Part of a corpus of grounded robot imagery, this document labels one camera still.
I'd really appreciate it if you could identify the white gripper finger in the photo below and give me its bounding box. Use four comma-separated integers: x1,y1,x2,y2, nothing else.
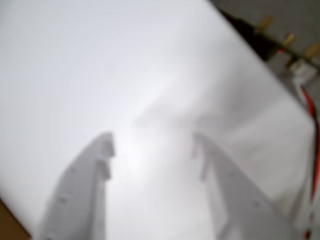
191,132,305,240
36,131,116,240

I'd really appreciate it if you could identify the brown cardboard box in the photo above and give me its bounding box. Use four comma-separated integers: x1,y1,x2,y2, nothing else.
0,196,32,240

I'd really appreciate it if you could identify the red black white servo cable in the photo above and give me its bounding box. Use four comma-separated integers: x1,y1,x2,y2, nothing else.
294,79,320,240

